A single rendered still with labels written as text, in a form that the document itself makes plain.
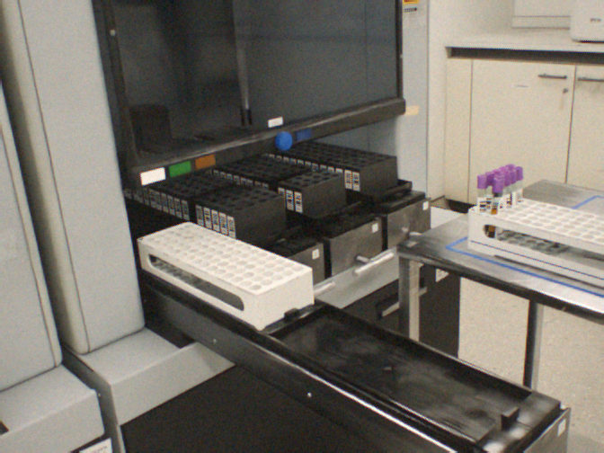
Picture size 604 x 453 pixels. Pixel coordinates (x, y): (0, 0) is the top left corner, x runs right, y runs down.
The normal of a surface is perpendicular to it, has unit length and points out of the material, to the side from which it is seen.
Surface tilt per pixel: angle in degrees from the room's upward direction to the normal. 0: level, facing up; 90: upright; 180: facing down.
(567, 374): 0
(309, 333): 0
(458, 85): 90
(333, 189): 90
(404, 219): 90
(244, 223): 90
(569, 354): 0
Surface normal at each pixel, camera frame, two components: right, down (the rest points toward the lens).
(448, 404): -0.06, -0.93
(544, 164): -0.73, 0.29
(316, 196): 0.68, 0.22
